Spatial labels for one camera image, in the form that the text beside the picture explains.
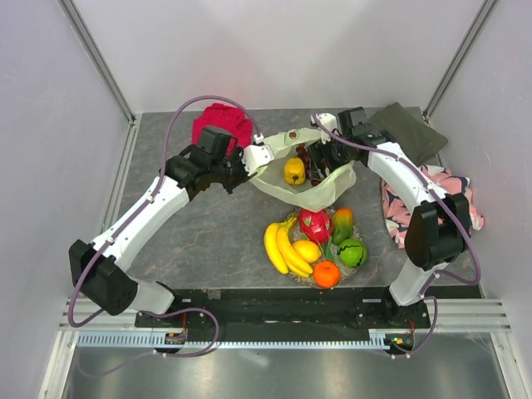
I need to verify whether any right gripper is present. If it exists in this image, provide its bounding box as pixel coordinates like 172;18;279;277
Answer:
306;130;353;180

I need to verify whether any red grape bunch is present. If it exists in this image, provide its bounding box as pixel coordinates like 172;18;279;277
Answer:
296;144;321;186

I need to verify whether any pale green plastic bag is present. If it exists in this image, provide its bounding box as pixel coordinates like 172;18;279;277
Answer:
251;128;357;212

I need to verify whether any yellow bell pepper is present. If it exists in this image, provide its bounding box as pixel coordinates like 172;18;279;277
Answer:
283;157;306;185

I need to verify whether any orange green mango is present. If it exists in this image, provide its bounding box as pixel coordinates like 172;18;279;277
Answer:
332;208;354;245

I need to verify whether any red dragon fruit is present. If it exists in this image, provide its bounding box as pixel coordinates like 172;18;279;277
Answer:
298;209;333;261

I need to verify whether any yellow lemon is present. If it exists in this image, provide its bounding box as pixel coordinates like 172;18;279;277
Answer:
293;239;322;264

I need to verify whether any olive green cloth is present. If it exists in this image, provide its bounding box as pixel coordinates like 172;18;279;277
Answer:
369;102;448;166

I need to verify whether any yellow banana bunch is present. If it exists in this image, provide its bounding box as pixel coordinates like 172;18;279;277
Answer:
264;216;313;278

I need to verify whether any orange tangerine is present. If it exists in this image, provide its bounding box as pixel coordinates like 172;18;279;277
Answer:
313;260;341;288

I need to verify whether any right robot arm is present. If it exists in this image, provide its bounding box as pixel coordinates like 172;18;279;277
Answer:
310;107;481;328

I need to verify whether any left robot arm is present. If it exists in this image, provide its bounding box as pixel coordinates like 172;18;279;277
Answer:
68;126;271;327

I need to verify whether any red cloth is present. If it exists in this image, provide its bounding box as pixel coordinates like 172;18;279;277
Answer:
191;103;254;153

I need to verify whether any pink patterned cloth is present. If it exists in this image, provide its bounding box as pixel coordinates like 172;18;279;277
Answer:
381;164;485;249

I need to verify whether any speckled round plate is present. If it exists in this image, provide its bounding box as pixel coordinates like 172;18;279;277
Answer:
281;208;365;288

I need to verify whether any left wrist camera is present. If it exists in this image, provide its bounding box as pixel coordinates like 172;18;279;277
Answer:
242;133;275;176

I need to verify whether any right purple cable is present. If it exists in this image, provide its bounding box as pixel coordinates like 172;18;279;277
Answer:
311;116;483;358

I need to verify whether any purple cable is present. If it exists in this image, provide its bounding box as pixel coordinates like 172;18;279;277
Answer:
67;95;265;329
311;116;483;358

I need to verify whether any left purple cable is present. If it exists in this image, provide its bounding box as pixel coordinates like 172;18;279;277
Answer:
67;95;265;329

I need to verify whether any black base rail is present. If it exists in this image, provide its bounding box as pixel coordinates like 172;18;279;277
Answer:
135;287;431;342

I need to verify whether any white cable duct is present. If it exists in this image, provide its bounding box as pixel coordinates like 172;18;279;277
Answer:
76;330;404;350

